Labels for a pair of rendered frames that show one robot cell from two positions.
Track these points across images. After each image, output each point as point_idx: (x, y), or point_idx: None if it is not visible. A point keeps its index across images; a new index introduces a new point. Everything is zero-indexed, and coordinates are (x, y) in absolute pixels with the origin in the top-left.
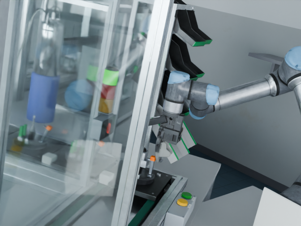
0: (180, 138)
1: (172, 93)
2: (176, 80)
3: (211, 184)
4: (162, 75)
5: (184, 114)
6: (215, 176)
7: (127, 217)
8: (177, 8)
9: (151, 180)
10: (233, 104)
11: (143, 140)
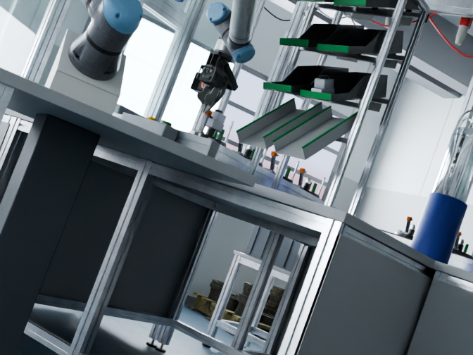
0: (207, 75)
1: None
2: None
3: (258, 189)
4: (292, 51)
5: (275, 84)
6: (295, 203)
7: (47, 17)
8: None
9: (192, 132)
10: (231, 20)
11: None
